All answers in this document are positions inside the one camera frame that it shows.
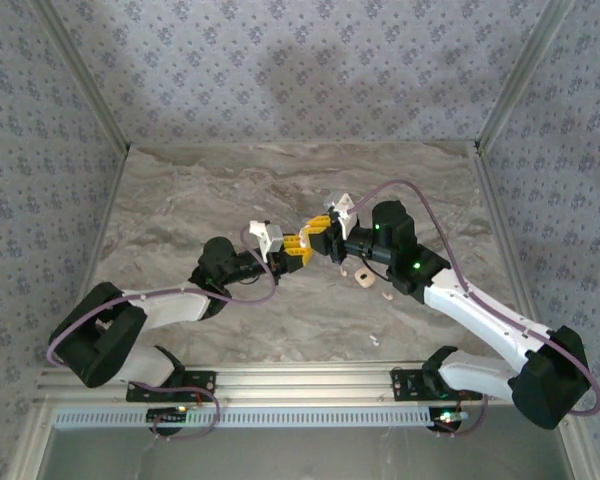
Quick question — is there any black left controller board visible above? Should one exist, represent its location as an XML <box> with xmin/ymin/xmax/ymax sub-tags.
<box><xmin>146</xmin><ymin>407</ymin><xmax>190</xmax><ymax>434</ymax></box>

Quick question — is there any black controller board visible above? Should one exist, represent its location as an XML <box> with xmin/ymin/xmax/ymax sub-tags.
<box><xmin>146</xmin><ymin>407</ymin><xmax>190</xmax><ymax>434</ymax></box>
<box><xmin>429</xmin><ymin>408</ymin><xmax>469</xmax><ymax>432</ymax></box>

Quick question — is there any black right controller board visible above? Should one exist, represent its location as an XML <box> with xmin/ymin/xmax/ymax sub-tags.
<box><xmin>429</xmin><ymin>408</ymin><xmax>469</xmax><ymax>432</ymax></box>

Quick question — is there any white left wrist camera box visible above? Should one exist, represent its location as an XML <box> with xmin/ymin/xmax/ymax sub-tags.
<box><xmin>248</xmin><ymin>219</ymin><xmax>285</xmax><ymax>264</ymax></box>

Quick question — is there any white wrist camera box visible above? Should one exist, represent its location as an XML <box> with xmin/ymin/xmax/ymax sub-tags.
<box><xmin>322</xmin><ymin>191</ymin><xmax>355</xmax><ymax>242</ymax></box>
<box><xmin>248</xmin><ymin>219</ymin><xmax>285</xmax><ymax>264</ymax></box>

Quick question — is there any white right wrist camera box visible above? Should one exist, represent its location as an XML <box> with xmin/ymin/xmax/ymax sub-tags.
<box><xmin>322</xmin><ymin>191</ymin><xmax>355</xmax><ymax>242</ymax></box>

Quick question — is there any aluminium table side rail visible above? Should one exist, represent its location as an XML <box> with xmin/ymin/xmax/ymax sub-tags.
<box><xmin>472</xmin><ymin>142</ymin><xmax>554</xmax><ymax>364</ymax></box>

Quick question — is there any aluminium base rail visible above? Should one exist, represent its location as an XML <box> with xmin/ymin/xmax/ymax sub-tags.
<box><xmin>34</xmin><ymin>362</ymin><xmax>579</xmax><ymax>406</ymax></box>

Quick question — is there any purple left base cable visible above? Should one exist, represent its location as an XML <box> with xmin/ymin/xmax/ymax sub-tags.
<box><xmin>129</xmin><ymin>379</ymin><xmax>221</xmax><ymax>442</ymax></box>

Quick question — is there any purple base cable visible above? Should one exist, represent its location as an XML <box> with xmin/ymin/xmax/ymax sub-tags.
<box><xmin>437</xmin><ymin>392</ymin><xmax>491</xmax><ymax>439</ymax></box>
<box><xmin>129</xmin><ymin>379</ymin><xmax>221</xmax><ymax>442</ymax></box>

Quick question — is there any grey slotted cable duct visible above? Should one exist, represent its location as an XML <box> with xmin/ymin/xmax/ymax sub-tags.
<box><xmin>52</xmin><ymin>405</ymin><xmax>474</xmax><ymax>430</ymax></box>

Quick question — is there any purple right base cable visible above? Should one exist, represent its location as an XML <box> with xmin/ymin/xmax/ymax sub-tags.
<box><xmin>437</xmin><ymin>392</ymin><xmax>491</xmax><ymax>439</ymax></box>

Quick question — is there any aluminium corner post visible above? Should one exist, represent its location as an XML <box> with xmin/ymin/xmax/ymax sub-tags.
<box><xmin>32</xmin><ymin>0</ymin><xmax>132</xmax><ymax>152</ymax></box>
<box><xmin>473</xmin><ymin>0</ymin><xmax>577</xmax><ymax>154</ymax></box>

